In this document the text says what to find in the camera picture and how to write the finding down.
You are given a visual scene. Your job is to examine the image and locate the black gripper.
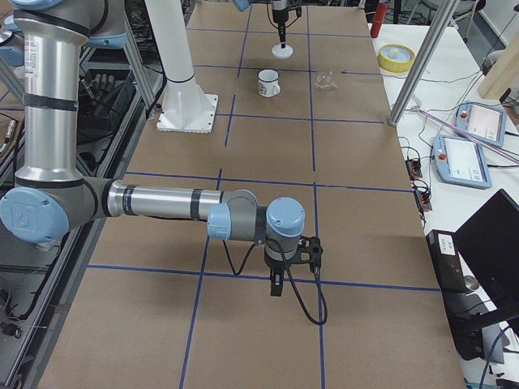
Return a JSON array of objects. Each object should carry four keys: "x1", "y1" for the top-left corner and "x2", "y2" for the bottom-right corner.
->
[
  {"x1": 272, "y1": 7, "x2": 290, "y2": 49},
  {"x1": 264, "y1": 255, "x2": 289, "y2": 297}
]

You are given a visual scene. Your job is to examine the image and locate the clear glass funnel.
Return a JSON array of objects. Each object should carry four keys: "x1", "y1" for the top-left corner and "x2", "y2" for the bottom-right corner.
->
[{"x1": 314, "y1": 71, "x2": 337, "y2": 91}]

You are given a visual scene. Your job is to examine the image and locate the white enamel mug blue rim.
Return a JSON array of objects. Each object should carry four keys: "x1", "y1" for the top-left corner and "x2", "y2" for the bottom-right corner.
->
[{"x1": 258, "y1": 69, "x2": 281, "y2": 98}]

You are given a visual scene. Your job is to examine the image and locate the red cylinder tube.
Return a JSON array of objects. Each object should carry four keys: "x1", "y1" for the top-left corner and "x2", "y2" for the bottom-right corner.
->
[{"x1": 370, "y1": 0, "x2": 390, "y2": 38}]

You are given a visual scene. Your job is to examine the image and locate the yellow tape roll with dish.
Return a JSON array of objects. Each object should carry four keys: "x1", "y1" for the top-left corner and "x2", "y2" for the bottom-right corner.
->
[{"x1": 377, "y1": 44, "x2": 416, "y2": 74}]

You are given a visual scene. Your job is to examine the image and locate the white hook clamp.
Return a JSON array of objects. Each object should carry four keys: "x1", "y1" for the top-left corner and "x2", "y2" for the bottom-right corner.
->
[{"x1": 405, "y1": 95, "x2": 422, "y2": 112}]

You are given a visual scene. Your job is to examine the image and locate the black box device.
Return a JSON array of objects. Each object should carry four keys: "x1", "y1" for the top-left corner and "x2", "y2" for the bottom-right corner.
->
[{"x1": 426, "y1": 229, "x2": 467, "y2": 293}]

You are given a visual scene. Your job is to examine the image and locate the orange black connector board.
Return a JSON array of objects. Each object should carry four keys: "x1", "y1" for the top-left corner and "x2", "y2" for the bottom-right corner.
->
[{"x1": 405, "y1": 147, "x2": 422, "y2": 181}]

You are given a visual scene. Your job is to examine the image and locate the black monitor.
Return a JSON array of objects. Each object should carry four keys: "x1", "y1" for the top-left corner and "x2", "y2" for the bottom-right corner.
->
[{"x1": 454, "y1": 189, "x2": 518, "y2": 307}]

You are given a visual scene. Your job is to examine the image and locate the near blue teach pendant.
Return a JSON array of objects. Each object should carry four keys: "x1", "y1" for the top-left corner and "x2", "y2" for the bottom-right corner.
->
[{"x1": 432, "y1": 135, "x2": 492, "y2": 189}]

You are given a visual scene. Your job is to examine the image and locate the blue teach pendant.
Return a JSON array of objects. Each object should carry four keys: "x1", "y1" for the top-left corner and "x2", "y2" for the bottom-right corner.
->
[
  {"x1": 432, "y1": 135, "x2": 492, "y2": 189},
  {"x1": 455, "y1": 101, "x2": 506, "y2": 147}
]

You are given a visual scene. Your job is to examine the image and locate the far blue teach pendant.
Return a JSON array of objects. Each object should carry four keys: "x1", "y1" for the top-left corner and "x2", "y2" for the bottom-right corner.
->
[{"x1": 455, "y1": 101, "x2": 506, "y2": 147}]

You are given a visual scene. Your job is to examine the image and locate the wooden beam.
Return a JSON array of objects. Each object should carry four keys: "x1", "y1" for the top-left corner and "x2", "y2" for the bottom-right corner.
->
[{"x1": 478, "y1": 35, "x2": 518, "y2": 100}]

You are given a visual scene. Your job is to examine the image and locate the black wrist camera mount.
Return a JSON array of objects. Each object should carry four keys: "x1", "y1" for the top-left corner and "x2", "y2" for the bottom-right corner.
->
[
  {"x1": 289, "y1": 0, "x2": 302, "y2": 19},
  {"x1": 290, "y1": 236, "x2": 324, "y2": 276}
]

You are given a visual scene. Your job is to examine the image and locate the white pedestal column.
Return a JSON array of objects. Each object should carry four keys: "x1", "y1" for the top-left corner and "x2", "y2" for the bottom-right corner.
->
[{"x1": 145, "y1": 0, "x2": 218, "y2": 134}]

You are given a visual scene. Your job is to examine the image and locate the aluminium frame post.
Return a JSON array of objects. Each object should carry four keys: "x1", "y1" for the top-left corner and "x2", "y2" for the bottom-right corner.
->
[{"x1": 388, "y1": 0, "x2": 459, "y2": 126}]

